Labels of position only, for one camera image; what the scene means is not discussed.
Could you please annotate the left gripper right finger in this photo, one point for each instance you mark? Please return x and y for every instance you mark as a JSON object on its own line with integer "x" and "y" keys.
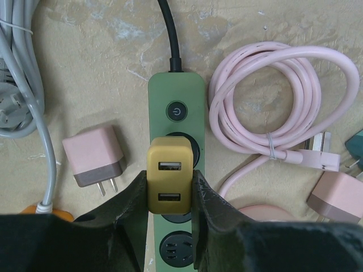
{"x": 226, "y": 240}

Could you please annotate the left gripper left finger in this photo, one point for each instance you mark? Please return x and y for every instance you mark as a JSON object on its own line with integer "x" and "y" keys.
{"x": 111, "y": 237}

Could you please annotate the yellow usb charger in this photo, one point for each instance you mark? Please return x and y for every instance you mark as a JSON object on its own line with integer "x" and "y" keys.
{"x": 169, "y": 175}

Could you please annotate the teal usb charger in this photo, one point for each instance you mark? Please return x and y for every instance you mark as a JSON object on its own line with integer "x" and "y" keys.
{"x": 354, "y": 147}

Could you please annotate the pink round power strip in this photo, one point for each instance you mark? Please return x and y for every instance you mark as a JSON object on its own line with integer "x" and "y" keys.
{"x": 267, "y": 213}

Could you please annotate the orange power strip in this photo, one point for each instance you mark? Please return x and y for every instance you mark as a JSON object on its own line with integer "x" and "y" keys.
{"x": 40, "y": 209}

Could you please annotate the pink charger near round strip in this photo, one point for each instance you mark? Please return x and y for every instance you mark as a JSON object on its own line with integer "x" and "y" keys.
{"x": 337, "y": 196}

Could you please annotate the green power strip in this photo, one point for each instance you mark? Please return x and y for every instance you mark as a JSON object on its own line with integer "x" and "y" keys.
{"x": 177, "y": 108}

